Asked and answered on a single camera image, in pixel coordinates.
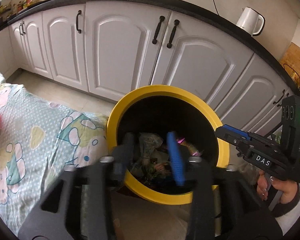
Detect purple snack wrapper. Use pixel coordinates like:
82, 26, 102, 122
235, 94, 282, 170
177, 138, 202, 157

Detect white printed plastic bag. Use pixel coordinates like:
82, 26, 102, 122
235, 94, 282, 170
152, 163, 171, 177

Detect white foam fruit net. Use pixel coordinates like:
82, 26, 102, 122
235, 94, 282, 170
139, 133, 163, 159

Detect yellow rimmed trash bin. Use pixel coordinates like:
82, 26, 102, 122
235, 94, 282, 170
107, 85, 230, 205

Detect white lower kitchen cabinets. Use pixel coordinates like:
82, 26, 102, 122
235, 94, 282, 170
10, 1, 293, 134

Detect black kitchen countertop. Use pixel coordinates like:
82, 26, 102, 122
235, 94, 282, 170
0, 0, 300, 98

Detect right hand on gripper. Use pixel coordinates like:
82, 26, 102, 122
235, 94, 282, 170
257, 170, 298, 204

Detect clear plastic bag on floor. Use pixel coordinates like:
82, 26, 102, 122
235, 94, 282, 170
238, 162, 259, 185

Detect hello kitty light blue blanket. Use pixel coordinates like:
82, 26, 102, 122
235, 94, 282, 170
0, 72, 108, 234

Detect wooden cutting board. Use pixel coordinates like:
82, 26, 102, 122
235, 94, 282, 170
280, 42, 300, 91

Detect white electric kettle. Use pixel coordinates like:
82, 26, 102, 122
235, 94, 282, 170
236, 7, 266, 36

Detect condiment bottles on counter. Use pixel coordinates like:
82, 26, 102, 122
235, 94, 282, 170
0, 0, 37, 15

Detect black camera box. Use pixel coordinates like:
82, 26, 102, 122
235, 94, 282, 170
280, 95, 300, 164

